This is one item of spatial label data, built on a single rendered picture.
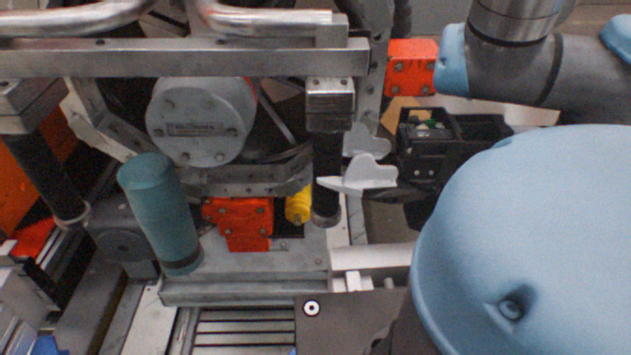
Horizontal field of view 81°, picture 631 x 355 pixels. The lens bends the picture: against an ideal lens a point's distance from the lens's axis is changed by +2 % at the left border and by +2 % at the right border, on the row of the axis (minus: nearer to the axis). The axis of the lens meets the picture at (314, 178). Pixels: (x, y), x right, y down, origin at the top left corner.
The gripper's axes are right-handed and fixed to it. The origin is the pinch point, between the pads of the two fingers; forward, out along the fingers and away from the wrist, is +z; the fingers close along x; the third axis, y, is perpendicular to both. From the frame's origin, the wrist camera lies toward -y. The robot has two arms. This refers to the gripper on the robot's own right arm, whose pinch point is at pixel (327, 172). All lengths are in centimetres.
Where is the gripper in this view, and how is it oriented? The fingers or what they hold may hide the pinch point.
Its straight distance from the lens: 45.1
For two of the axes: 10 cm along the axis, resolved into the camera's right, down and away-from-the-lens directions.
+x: 0.1, 6.8, -7.4
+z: -10.0, 0.1, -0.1
